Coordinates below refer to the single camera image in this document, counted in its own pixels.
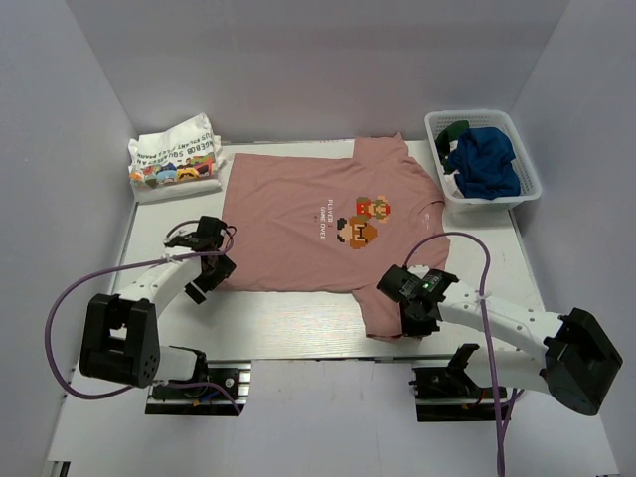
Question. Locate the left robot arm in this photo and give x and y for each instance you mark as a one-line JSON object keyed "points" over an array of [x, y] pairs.
{"points": [[120, 342]]}

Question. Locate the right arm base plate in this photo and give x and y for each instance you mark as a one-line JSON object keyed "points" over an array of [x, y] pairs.
{"points": [[445, 396]]}

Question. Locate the folded white printed t shirt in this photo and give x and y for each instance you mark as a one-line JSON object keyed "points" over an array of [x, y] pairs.
{"points": [[182, 161]]}

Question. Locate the white plastic basket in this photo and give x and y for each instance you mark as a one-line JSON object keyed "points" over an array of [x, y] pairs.
{"points": [[531, 188]]}

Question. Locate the blue t shirt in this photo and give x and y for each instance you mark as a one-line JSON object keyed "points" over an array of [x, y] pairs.
{"points": [[483, 166]]}

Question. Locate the white and green t shirt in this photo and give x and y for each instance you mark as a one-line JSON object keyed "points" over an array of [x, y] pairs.
{"points": [[447, 141]]}

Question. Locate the pink printed t shirt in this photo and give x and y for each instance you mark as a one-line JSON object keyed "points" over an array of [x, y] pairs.
{"points": [[334, 225]]}

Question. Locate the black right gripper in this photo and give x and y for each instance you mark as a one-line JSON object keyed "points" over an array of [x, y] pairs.
{"points": [[411, 329]]}

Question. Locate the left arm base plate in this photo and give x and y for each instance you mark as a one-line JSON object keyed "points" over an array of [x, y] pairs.
{"points": [[225, 394]]}

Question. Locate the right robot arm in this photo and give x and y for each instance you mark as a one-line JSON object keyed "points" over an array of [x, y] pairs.
{"points": [[568, 357]]}

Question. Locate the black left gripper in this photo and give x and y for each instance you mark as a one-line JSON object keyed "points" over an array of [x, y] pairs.
{"points": [[224, 268]]}

